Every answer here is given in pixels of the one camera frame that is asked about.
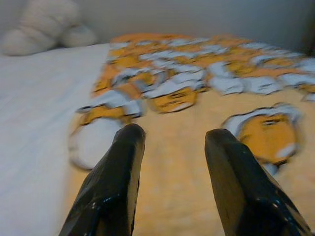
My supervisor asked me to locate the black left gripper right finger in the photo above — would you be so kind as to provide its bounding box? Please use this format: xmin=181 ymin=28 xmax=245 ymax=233
xmin=204 ymin=128 xmax=313 ymax=236

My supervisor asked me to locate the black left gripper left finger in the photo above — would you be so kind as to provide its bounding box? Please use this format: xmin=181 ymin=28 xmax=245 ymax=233
xmin=58 ymin=123 xmax=146 ymax=236

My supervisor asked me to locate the yellow cartoon print blanket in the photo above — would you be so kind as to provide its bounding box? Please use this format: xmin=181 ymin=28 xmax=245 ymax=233
xmin=58 ymin=33 xmax=315 ymax=236

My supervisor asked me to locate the white sheeted bed mattress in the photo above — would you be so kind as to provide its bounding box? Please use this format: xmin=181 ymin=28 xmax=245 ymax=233
xmin=0 ymin=43 xmax=110 ymax=236

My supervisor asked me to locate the white plush toy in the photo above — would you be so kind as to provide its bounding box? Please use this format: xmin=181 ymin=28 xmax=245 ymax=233
xmin=1 ymin=0 xmax=97 ymax=56

